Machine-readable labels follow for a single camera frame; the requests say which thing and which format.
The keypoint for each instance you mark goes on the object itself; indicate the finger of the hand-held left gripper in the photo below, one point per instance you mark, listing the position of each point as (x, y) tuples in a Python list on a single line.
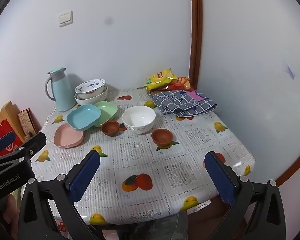
[(33, 143), (5, 140)]

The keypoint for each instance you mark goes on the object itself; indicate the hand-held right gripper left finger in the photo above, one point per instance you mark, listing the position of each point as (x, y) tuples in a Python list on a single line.
[(85, 177)]

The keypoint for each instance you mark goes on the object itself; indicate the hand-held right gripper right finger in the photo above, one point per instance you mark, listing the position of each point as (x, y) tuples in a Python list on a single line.
[(220, 180)]

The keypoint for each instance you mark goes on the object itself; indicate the pink plate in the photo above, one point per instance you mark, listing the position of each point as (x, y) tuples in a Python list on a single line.
[(67, 138)]

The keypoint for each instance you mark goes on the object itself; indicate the small brown bowl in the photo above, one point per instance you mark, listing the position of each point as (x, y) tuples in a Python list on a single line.
[(162, 136), (110, 128)]

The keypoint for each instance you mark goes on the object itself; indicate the blue plate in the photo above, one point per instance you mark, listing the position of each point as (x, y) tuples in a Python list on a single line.
[(83, 116)]

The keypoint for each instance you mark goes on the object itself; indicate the green plate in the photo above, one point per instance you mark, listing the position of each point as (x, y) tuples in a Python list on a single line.
[(108, 110)]

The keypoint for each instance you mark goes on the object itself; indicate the plain white bowl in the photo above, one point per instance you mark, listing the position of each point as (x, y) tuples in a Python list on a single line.
[(138, 120)]

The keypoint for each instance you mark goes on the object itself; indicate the person's left hand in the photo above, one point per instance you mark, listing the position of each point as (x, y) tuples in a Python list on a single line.
[(9, 207)]

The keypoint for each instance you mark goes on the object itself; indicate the red paper bag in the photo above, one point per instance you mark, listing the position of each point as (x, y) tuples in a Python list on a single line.
[(2, 132)]

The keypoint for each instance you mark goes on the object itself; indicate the patterned brown box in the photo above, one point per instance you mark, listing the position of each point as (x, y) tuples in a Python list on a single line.
[(27, 122)]

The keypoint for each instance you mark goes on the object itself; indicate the brown paper bag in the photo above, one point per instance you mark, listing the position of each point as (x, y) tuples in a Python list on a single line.
[(10, 115)]

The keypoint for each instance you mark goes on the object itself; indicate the light blue thermos jug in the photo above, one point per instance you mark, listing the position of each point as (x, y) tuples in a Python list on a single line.
[(61, 90)]

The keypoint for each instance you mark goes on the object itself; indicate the fruit print tablecloth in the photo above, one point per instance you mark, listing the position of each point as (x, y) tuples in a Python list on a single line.
[(145, 160)]

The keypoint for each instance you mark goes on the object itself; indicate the wooden baseboard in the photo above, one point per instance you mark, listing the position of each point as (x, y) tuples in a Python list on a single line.
[(293, 167)]

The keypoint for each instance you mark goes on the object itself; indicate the large white floral bowl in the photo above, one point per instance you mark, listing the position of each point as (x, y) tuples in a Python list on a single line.
[(93, 97)]

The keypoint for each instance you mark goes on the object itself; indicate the blue patterned white bowl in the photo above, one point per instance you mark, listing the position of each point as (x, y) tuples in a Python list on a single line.
[(90, 86)]

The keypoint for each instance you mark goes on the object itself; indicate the person's camouflage trousers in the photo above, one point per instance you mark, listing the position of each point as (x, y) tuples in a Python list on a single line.
[(152, 230)]

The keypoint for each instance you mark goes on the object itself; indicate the grey checked cloth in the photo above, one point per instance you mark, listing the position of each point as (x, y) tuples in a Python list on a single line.
[(185, 102)]

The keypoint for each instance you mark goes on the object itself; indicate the orange chip bag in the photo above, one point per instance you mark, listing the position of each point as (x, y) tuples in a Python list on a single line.
[(182, 83)]

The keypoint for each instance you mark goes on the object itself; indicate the yellow chip bag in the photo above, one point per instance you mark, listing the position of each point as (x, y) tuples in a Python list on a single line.
[(160, 80)]

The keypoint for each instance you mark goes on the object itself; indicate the white light switch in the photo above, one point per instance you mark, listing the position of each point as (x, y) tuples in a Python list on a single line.
[(65, 18)]

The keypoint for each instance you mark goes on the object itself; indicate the wooden door frame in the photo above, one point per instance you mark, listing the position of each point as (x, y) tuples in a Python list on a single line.
[(195, 30)]

